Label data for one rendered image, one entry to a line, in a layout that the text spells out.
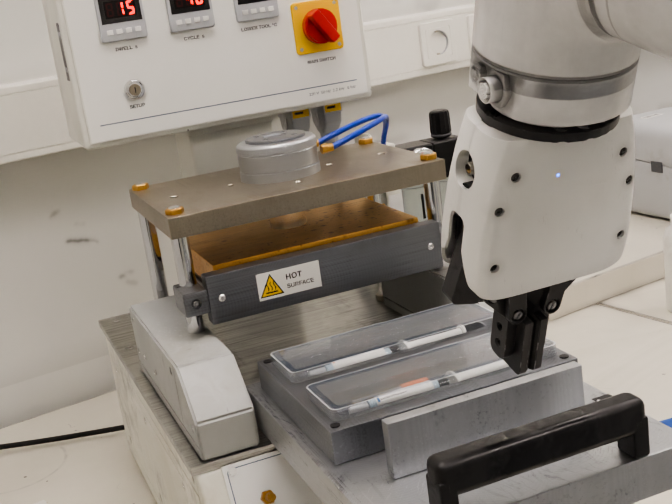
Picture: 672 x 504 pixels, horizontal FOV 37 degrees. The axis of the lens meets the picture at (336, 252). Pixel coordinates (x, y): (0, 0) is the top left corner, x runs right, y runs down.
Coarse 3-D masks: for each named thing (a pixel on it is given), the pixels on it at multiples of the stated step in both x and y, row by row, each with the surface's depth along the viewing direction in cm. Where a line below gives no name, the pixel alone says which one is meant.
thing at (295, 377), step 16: (448, 304) 88; (480, 320) 83; (432, 336) 82; (448, 336) 82; (272, 352) 83; (368, 352) 80; (384, 352) 80; (400, 352) 81; (320, 368) 78; (336, 368) 79
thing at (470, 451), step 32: (576, 416) 63; (608, 416) 63; (640, 416) 64; (480, 448) 61; (512, 448) 61; (544, 448) 62; (576, 448) 63; (640, 448) 65; (448, 480) 60; (480, 480) 60
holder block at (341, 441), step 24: (264, 360) 84; (384, 360) 80; (552, 360) 76; (576, 360) 75; (264, 384) 83; (288, 384) 78; (480, 384) 73; (288, 408) 78; (312, 408) 73; (384, 408) 71; (408, 408) 71; (312, 432) 73; (336, 432) 69; (360, 432) 70; (336, 456) 69; (360, 456) 70
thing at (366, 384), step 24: (480, 336) 80; (408, 360) 77; (432, 360) 76; (456, 360) 76; (480, 360) 75; (312, 384) 75; (336, 384) 74; (360, 384) 74; (384, 384) 73; (408, 384) 73; (336, 408) 70
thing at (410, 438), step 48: (528, 384) 69; (576, 384) 71; (288, 432) 76; (384, 432) 66; (432, 432) 67; (480, 432) 68; (336, 480) 68; (384, 480) 67; (528, 480) 64; (576, 480) 63; (624, 480) 65
